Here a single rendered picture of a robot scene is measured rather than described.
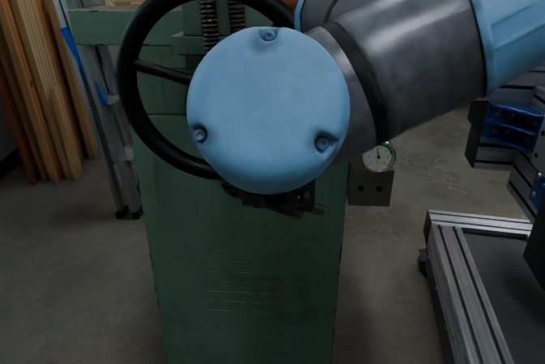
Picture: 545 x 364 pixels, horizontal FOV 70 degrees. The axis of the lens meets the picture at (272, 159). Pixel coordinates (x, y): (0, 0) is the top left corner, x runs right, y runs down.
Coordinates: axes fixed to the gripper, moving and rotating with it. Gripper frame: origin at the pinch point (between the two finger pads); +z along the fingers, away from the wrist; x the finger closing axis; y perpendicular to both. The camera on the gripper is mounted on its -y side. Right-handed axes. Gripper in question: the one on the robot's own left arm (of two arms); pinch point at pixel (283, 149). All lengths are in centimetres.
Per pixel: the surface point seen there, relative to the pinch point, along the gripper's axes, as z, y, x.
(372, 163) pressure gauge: 19.8, -0.2, 15.6
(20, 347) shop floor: 60, 51, -75
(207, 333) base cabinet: 51, 42, -20
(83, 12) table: 12.8, -24.9, -36.3
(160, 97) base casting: 20.4, -11.7, -24.4
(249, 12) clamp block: 4.2, -20.9, -5.8
